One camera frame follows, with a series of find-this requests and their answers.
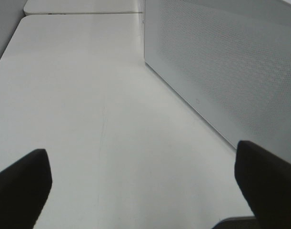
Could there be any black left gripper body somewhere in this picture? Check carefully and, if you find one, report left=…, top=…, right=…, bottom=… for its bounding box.
left=213, top=216, right=257, bottom=229

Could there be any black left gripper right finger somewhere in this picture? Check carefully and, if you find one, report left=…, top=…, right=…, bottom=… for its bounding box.
left=234, top=141, right=291, bottom=229

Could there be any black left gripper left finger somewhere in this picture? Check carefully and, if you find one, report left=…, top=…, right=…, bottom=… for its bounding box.
left=0, top=149, right=52, bottom=229

